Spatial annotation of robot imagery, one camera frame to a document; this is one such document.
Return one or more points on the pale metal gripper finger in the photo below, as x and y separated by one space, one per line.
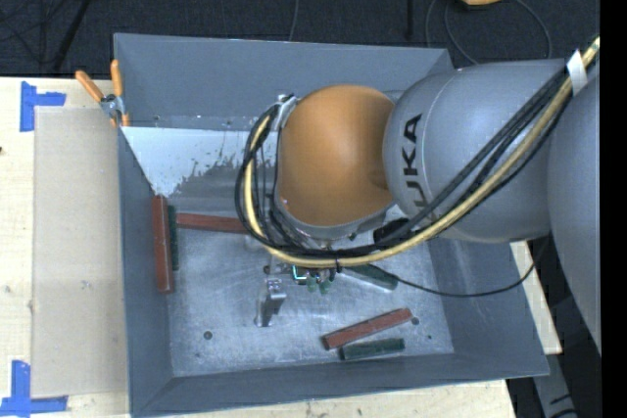
264 308
278 296

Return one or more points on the grey metal bin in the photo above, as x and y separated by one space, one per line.
230 289

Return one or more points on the red-brown flat block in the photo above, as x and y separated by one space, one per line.
162 245
367 329
210 223

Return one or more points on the pale flat board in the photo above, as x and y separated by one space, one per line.
73 235

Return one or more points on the black cylinder on white bracket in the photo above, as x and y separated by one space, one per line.
392 230

